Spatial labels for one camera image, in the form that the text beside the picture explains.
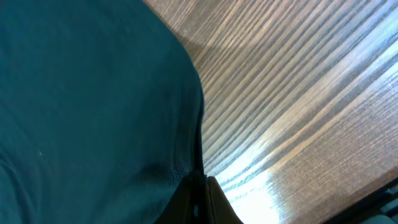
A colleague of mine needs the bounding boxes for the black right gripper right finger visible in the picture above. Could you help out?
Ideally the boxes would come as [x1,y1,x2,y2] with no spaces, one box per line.
[206,176,243,224]

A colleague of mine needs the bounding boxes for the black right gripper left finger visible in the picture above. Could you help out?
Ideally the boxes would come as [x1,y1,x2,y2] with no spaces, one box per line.
[154,170,207,224]

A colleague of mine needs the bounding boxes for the black t-shirt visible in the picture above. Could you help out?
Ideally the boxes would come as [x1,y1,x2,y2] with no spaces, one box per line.
[1,0,203,223]

